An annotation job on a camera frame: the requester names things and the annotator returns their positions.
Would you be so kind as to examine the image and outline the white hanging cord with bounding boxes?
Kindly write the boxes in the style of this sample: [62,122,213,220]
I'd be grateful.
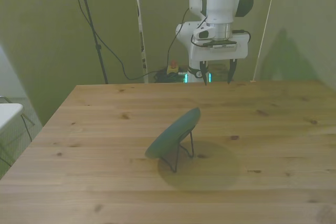
[251,0,279,83]

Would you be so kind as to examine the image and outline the white folding table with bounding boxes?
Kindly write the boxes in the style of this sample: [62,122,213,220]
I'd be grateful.
[0,95,35,168]

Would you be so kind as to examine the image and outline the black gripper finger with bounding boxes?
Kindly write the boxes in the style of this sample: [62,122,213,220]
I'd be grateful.
[199,60,210,86]
[226,58,238,85]

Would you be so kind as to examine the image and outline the black camera tripod stand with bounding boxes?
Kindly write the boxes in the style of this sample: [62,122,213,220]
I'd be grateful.
[67,0,109,85]

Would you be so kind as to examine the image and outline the black wire plate stand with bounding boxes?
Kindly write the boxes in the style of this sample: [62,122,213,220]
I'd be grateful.
[159,129,195,174]

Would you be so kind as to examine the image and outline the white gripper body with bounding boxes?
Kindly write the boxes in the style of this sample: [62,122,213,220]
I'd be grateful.
[189,31,249,63]

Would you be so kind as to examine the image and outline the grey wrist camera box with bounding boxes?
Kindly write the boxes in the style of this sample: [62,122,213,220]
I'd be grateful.
[202,39,238,51]

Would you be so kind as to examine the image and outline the white vertical strip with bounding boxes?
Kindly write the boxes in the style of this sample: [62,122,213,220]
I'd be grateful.
[133,0,148,83]

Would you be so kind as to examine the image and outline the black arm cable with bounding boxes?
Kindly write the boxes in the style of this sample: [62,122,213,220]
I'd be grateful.
[166,0,208,69]

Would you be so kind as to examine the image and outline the dark green plate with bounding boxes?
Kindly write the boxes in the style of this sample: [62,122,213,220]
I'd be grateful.
[145,107,202,159]

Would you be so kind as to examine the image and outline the black tripod cable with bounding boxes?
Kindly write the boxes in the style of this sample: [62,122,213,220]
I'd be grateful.
[67,0,158,81]

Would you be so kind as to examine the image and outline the yellow emergency stop box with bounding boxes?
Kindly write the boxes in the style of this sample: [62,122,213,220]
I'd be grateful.
[167,60,180,75]

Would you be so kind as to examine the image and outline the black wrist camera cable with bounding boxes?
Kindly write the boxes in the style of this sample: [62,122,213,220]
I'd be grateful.
[232,29,251,44]

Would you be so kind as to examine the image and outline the black floor cable bundle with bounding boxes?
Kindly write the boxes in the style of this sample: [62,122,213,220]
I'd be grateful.
[153,68,185,83]

